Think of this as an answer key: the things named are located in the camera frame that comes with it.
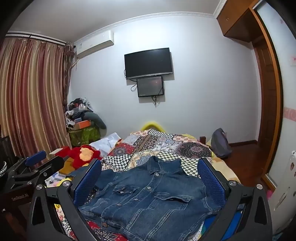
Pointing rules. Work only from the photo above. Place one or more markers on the beige small box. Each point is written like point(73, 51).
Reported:
point(56, 153)

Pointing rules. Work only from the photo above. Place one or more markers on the pile of household clutter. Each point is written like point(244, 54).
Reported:
point(76, 111)

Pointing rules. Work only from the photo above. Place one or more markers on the red plush toy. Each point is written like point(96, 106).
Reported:
point(76, 157)

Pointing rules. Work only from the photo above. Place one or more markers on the green bag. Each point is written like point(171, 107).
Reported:
point(83, 136)

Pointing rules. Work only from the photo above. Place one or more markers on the white wardrobe door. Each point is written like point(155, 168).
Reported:
point(286, 104)

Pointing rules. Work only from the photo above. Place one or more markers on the orange box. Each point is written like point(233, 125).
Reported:
point(82, 124)

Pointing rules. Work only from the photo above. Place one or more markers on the blue denim jacket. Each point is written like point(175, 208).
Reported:
point(148, 197)

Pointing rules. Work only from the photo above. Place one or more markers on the patchwork printed blanket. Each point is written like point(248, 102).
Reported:
point(161, 143)

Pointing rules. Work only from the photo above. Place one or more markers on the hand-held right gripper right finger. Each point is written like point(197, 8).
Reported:
point(211, 183)

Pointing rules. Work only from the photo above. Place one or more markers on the curtain rail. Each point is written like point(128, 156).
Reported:
point(34, 38)

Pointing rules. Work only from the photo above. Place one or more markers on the white air conditioner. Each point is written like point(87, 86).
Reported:
point(94, 45)

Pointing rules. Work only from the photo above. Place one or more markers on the wooden overhead cabinet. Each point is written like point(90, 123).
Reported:
point(235, 18)

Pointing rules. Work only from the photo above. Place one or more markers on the yellow fleece blanket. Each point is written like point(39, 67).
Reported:
point(66, 165)

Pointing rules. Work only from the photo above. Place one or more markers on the yellow bed sheet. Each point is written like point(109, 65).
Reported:
point(222, 169)

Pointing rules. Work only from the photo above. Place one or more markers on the striped brown curtain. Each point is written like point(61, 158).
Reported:
point(30, 92)

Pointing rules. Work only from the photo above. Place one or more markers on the large black wall television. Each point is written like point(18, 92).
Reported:
point(148, 62)

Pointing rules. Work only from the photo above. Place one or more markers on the grey backpack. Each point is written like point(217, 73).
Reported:
point(220, 143)

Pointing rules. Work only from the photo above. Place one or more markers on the yellow curved bed frame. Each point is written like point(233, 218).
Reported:
point(151, 124)

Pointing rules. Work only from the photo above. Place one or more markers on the small black wall monitor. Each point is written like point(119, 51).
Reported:
point(150, 87)

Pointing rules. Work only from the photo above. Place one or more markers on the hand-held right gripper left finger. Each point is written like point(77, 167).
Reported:
point(87, 183)

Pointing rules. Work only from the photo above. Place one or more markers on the white cloth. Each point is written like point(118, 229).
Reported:
point(104, 143)

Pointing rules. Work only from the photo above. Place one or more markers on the wooden door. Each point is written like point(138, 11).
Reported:
point(268, 104)

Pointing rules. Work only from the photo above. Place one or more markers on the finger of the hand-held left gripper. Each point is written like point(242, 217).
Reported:
point(34, 158)
point(54, 163)

